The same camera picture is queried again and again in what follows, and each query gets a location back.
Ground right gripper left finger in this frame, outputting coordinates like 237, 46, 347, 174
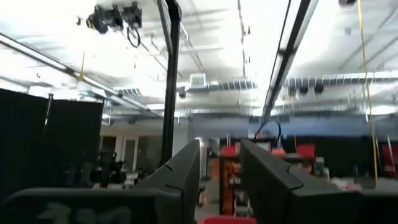
132, 139, 201, 224

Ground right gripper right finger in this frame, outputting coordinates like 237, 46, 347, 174
239, 139, 364, 224

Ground red storage bin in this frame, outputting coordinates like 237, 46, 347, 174
296, 143, 317, 160
220, 144, 239, 158
379, 143, 398, 179

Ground red plastic bin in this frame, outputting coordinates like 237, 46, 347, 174
197, 215, 258, 224

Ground orange storage rack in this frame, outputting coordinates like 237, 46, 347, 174
218, 155, 242, 216

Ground white ceiling vent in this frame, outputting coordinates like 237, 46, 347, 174
189, 73, 207, 89

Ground black ceiling beam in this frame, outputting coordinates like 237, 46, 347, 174
260, 0, 320, 125

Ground black partition panel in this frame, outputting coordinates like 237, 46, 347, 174
0, 88, 105, 200

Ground black frame post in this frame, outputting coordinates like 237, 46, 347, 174
157, 0, 183, 166

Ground silver ceiling duct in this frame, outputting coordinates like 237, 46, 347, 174
283, 70, 398, 90
207, 79, 259, 93

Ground yellow hanging cable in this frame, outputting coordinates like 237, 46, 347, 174
356, 0, 379, 190

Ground black overhead camera rig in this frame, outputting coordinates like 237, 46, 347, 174
85, 1, 144, 49

